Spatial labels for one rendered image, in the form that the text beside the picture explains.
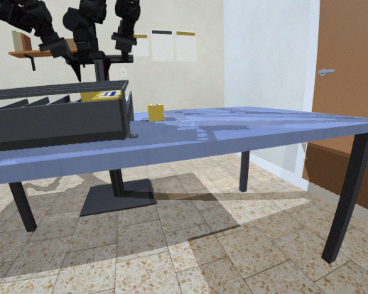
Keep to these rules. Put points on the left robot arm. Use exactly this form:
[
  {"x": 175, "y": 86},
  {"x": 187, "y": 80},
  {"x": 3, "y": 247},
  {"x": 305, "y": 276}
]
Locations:
[{"x": 82, "y": 21}]

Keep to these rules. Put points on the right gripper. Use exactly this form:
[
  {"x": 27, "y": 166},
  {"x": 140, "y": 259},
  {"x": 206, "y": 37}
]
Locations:
[{"x": 26, "y": 19}]

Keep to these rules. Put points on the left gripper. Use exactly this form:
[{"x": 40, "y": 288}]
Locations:
[{"x": 89, "y": 56}]

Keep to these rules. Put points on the yellow butter carton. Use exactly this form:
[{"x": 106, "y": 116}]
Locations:
[
  {"x": 155, "y": 112},
  {"x": 88, "y": 96},
  {"x": 108, "y": 95}
]

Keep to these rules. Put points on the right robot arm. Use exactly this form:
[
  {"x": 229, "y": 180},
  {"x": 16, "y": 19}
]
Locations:
[{"x": 39, "y": 9}]

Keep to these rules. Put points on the dark grey long flat panel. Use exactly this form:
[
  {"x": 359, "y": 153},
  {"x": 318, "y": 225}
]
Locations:
[{"x": 66, "y": 119}]

